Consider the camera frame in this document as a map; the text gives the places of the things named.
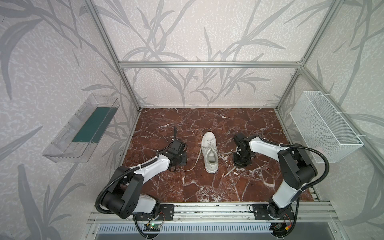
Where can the aluminium horizontal back bar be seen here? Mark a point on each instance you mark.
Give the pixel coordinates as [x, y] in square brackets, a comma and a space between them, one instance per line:
[163, 64]

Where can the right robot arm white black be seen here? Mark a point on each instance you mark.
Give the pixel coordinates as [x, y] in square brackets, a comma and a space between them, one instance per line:
[296, 166]

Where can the pink item in basket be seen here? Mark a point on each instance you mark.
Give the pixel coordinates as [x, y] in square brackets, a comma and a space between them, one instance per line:
[320, 149]

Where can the right circuit board with wires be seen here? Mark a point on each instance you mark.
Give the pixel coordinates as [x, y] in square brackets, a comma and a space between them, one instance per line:
[280, 228]

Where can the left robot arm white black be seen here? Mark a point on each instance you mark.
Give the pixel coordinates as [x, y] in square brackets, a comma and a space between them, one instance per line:
[123, 196]

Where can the white sneaker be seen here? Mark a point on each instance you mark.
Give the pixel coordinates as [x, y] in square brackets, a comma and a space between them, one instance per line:
[209, 140]

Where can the green circuit board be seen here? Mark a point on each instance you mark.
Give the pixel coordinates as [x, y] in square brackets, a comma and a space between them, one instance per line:
[152, 227]

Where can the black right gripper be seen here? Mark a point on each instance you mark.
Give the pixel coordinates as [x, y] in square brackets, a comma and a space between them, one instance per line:
[241, 160]

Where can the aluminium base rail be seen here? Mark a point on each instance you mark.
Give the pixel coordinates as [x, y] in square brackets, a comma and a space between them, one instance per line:
[239, 212]

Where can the clear plastic wall tray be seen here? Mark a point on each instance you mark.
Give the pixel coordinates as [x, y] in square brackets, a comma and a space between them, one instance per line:
[79, 138]

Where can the aluminium frame corner post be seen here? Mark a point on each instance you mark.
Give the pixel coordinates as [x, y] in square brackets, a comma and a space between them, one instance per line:
[99, 25]

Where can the white wire mesh basket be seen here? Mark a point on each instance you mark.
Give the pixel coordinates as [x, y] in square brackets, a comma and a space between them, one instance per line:
[321, 125]

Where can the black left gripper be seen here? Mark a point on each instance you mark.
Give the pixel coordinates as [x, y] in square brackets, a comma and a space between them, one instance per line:
[182, 159]

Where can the white shoelace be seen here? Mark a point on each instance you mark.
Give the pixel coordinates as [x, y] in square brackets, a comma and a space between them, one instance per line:
[198, 156]

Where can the right aluminium corner post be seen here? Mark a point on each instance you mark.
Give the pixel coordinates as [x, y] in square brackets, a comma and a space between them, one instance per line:
[326, 22]

